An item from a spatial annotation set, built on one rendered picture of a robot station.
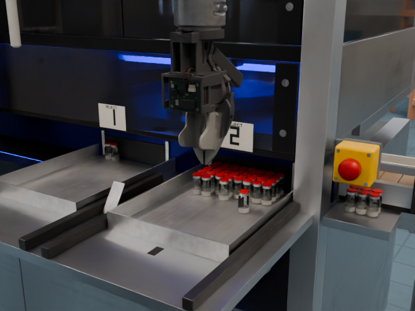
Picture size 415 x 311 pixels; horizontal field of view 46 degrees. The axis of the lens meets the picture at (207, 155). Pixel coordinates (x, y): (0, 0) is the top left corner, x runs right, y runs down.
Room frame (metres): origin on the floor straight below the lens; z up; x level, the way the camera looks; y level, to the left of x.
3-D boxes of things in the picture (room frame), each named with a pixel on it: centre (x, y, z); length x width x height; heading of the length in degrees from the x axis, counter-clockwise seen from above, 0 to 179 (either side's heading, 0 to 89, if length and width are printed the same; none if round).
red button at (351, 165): (0.86, -0.26, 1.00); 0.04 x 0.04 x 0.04; 59
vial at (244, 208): (0.92, -0.07, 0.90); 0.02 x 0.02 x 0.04
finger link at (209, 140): (0.73, 0.00, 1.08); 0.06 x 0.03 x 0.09; 149
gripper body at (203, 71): (0.73, 0.01, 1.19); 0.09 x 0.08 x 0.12; 149
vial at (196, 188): (1.02, 0.02, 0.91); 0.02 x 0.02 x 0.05
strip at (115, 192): (0.88, 0.21, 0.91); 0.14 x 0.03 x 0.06; 149
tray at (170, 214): (0.92, -0.01, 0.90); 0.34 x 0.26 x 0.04; 149
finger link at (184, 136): (0.75, 0.03, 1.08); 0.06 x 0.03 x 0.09; 149
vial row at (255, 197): (1.00, -0.06, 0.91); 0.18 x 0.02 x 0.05; 59
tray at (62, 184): (1.10, 0.28, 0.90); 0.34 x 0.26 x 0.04; 149
